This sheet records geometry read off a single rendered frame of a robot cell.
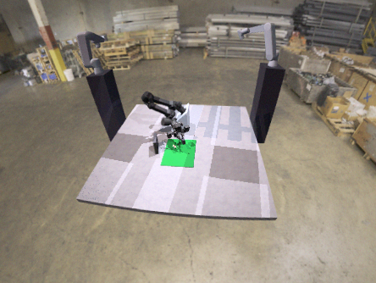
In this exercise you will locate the green circuit board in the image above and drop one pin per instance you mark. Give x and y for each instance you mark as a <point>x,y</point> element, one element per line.
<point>179,155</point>

